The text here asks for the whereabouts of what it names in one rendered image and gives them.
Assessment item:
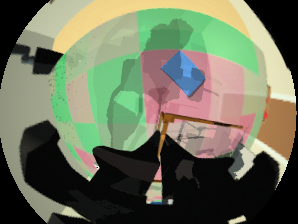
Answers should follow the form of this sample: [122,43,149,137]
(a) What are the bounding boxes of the tortoiseshell glasses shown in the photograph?
[158,112,243,159]

